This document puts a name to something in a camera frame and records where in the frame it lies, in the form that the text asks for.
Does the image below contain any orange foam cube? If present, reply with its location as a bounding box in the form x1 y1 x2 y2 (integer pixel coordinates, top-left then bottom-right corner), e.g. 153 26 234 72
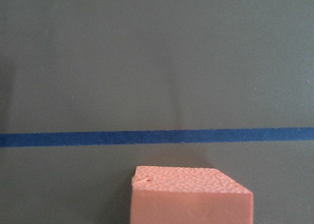
130 166 254 224

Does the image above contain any brown paper table mat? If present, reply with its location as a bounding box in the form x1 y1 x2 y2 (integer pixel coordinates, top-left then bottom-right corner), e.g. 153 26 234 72
0 0 314 224

